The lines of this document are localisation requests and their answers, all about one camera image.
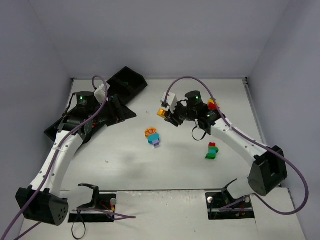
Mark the black sectioned sorting tray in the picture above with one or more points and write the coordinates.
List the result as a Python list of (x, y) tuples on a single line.
[(125, 85)]

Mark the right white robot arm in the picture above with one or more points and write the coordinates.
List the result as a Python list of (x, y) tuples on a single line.
[(267, 167)]

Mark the teal curved lego piece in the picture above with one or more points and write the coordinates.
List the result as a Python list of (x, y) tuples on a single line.
[(213, 150)]

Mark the red yellow green lego stack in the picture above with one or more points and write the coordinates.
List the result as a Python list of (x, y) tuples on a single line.
[(211, 105)]

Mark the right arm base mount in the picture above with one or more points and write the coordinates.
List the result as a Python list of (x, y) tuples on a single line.
[(221, 207)]

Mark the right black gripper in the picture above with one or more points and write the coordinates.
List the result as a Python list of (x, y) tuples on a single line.
[(173, 115)]

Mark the green flat lego brick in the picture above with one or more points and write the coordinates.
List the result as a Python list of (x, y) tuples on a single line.
[(211, 156)]

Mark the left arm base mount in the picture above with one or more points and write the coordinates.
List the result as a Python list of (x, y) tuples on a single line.
[(94, 211)]

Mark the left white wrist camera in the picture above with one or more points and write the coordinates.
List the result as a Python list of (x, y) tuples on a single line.
[(100, 93)]

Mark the lavender lego brick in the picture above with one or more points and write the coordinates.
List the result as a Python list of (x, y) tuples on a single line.
[(156, 143)]

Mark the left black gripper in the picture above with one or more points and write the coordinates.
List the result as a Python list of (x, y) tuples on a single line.
[(113, 107)]

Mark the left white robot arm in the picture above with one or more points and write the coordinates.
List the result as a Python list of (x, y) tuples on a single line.
[(41, 201)]

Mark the yellow lego brick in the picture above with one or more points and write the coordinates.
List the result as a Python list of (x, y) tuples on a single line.
[(162, 113)]

